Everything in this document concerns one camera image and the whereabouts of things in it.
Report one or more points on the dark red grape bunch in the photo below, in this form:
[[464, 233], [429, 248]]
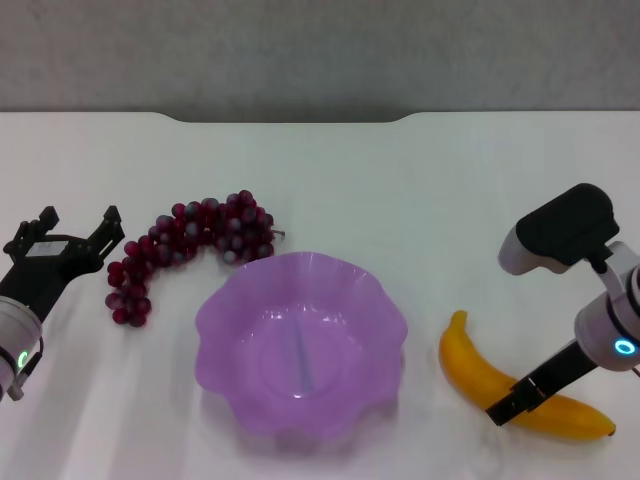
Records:
[[200, 230]]

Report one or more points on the purple wavy plastic bowl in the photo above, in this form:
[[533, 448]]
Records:
[[300, 350]]

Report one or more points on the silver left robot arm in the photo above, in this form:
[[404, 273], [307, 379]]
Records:
[[12, 335]]

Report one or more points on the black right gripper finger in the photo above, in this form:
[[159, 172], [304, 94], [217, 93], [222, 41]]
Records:
[[515, 402]]

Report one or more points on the yellow banana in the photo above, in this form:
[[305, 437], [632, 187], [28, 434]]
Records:
[[470, 365]]

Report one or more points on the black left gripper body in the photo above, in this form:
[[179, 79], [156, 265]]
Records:
[[40, 275]]

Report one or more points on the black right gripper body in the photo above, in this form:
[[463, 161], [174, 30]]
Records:
[[562, 370]]

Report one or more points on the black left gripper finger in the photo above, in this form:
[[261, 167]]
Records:
[[107, 232], [32, 230]]

